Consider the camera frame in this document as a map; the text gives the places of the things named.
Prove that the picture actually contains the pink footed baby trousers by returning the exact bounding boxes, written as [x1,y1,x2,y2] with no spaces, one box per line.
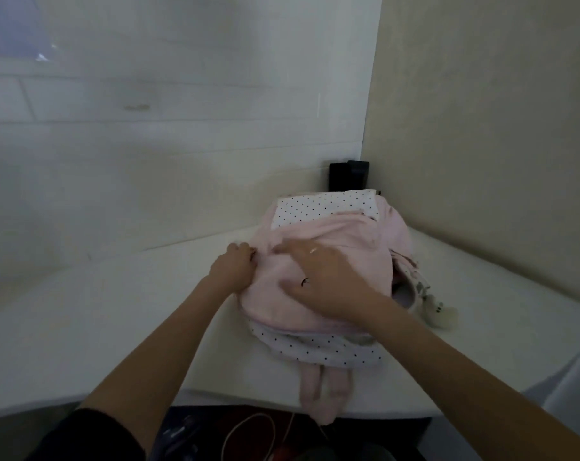
[298,364,354,426]

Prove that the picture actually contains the person's left forearm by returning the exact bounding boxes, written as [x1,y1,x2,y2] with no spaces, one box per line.
[78,276,224,454]

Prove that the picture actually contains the person's right forearm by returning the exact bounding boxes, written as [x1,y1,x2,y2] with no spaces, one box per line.
[359,294,580,461]

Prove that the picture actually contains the pink baby garment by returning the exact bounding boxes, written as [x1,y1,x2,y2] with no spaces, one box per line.
[236,205,414,334]

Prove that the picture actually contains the person's black shirt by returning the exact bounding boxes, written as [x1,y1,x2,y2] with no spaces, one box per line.
[25,408,147,461]

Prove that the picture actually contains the person's right hand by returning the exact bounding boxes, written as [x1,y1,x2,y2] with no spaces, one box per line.
[273,237,383,328]

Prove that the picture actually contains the black box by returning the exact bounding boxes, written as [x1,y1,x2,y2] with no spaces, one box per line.
[329,160,370,193]

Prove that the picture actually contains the person's left hand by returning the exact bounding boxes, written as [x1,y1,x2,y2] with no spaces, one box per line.
[207,242,258,296]

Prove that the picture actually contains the white floral baby garment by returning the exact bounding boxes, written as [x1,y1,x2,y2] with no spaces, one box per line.
[390,250,459,330]

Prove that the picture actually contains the white polka-dot baby garment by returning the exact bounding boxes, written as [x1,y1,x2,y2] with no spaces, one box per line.
[248,189,385,368]

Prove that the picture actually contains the white cable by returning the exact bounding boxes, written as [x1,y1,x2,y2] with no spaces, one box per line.
[221,412,296,461]

